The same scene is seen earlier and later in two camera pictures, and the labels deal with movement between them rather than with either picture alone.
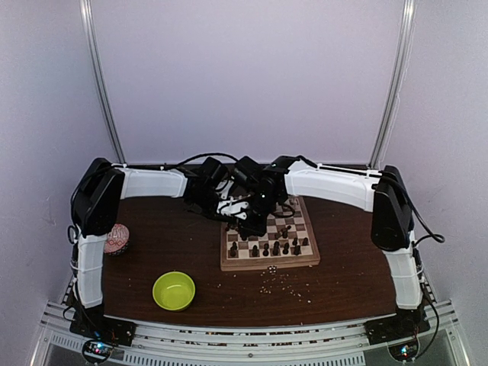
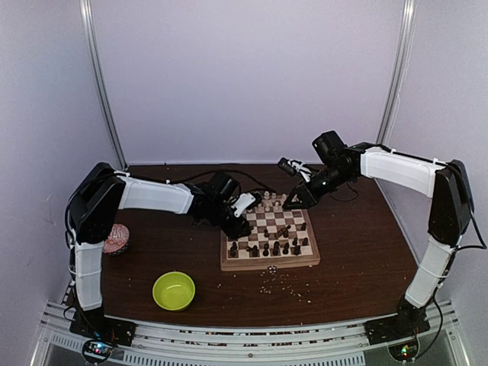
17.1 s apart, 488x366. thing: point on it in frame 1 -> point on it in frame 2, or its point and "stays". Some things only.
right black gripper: (249, 229) -> (306, 198)
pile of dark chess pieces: (284, 233) stays
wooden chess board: (289, 241) stays
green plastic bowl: (174, 290) stays
